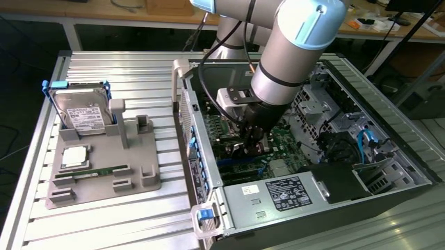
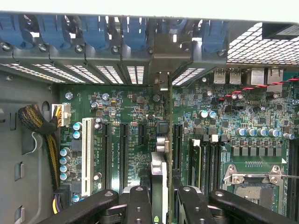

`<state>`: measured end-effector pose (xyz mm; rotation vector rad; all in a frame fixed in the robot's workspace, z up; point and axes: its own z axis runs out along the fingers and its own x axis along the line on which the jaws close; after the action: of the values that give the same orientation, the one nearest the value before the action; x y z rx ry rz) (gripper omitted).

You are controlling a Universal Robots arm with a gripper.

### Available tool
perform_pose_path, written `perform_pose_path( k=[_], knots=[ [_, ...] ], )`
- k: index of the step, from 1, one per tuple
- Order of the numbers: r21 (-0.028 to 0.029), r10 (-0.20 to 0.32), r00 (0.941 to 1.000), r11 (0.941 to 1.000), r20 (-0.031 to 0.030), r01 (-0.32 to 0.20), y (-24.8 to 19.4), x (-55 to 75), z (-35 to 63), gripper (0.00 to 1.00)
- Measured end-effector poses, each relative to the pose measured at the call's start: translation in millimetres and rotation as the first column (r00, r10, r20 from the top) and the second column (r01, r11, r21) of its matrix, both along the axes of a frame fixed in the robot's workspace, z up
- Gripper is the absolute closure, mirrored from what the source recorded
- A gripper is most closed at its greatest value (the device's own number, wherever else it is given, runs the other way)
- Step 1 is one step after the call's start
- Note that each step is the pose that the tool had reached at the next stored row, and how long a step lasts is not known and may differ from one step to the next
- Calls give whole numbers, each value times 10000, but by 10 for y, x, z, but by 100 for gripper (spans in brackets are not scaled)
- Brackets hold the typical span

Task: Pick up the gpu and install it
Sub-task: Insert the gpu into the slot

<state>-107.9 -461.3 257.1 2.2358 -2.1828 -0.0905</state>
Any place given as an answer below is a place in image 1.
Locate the silver power supply unit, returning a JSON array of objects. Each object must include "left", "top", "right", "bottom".
[{"left": 222, "top": 171, "right": 332, "bottom": 230}]

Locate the silver CPU chip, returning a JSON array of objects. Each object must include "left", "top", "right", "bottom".
[{"left": 60, "top": 146, "right": 88, "bottom": 169}]

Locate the black slanted pole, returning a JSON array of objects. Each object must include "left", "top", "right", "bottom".
[{"left": 402, "top": 0, "right": 441, "bottom": 44}]

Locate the white and orange plastic part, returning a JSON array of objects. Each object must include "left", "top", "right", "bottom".
[{"left": 346, "top": 17, "right": 398, "bottom": 33}]

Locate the blue disk wire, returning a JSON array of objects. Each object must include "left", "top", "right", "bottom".
[{"left": 356, "top": 129, "right": 377, "bottom": 165}]

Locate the hanging cable with metal plug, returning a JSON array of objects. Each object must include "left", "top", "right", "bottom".
[{"left": 186, "top": 12, "right": 210, "bottom": 52}]

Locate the long wooden desk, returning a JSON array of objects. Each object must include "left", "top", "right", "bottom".
[{"left": 0, "top": 0, "right": 219, "bottom": 52}]

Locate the black plastic air shroud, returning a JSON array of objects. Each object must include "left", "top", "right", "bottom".
[{"left": 302, "top": 162, "right": 373, "bottom": 205}]

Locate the silver metal disk bay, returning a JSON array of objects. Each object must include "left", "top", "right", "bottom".
[{"left": 287, "top": 83, "right": 349, "bottom": 162}]

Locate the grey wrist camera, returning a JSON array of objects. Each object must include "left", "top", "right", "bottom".
[{"left": 215, "top": 87, "right": 261, "bottom": 119}]

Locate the green RAM stick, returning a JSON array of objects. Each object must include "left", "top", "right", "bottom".
[{"left": 55, "top": 164, "right": 128, "bottom": 180}]

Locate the black graphics card with fan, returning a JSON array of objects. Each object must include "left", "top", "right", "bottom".
[{"left": 222, "top": 140, "right": 270, "bottom": 161}]

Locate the black monitor stand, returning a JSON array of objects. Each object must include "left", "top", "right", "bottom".
[{"left": 385, "top": 0, "right": 412, "bottom": 26}]

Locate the cluttered wooden desk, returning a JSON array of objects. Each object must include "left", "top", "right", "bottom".
[{"left": 333, "top": 0, "right": 445, "bottom": 76}]

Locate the open black PC case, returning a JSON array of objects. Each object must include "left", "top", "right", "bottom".
[{"left": 172, "top": 58, "right": 440, "bottom": 250}]

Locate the black camera cable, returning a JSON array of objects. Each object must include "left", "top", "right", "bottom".
[{"left": 199, "top": 0, "right": 261, "bottom": 124}]

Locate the green motherboard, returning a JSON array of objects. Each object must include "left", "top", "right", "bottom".
[{"left": 203, "top": 104, "right": 310, "bottom": 183}]

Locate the hard disk in blue carrier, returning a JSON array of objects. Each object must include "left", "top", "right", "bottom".
[{"left": 42, "top": 80, "right": 116, "bottom": 136}]

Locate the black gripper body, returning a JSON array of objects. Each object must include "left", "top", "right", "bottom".
[{"left": 242, "top": 101, "right": 290, "bottom": 131}]

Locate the grey parts rack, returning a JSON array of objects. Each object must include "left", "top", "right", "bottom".
[{"left": 46, "top": 98, "right": 163, "bottom": 210}]

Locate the silver chipset heatsink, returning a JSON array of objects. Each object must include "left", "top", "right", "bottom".
[{"left": 270, "top": 159, "right": 293, "bottom": 174}]

